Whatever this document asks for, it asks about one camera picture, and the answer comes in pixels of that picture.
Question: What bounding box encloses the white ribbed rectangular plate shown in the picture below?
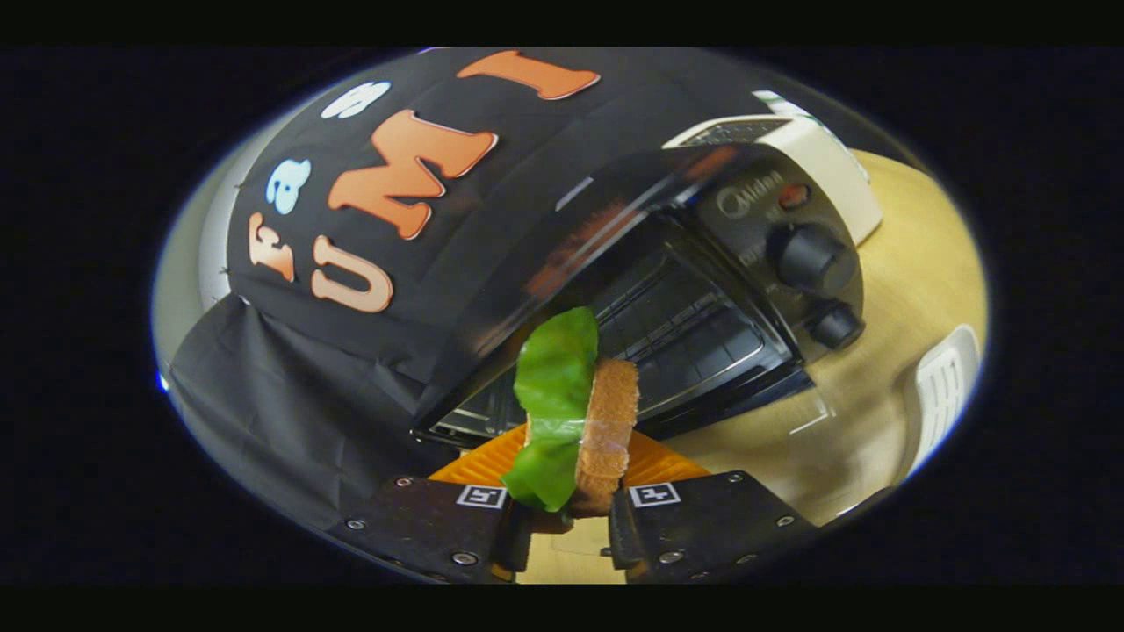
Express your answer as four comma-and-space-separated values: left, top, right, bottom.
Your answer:
900, 325, 982, 479

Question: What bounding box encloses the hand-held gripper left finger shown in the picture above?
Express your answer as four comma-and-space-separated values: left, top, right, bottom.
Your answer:
327, 424, 535, 584

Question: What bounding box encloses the white bottle with green label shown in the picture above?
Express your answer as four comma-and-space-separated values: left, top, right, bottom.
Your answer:
753, 89, 826, 128

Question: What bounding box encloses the white pop-up toaster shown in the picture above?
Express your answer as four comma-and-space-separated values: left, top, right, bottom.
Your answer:
663, 112, 883, 247

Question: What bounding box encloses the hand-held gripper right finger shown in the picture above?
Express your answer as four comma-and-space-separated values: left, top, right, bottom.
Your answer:
609, 430, 824, 584

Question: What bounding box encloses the black toaster oven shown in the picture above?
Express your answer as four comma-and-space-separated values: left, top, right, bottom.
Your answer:
411, 143, 866, 453

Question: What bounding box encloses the green lettuce leaf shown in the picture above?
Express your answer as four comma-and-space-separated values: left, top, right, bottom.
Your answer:
501, 305, 601, 513

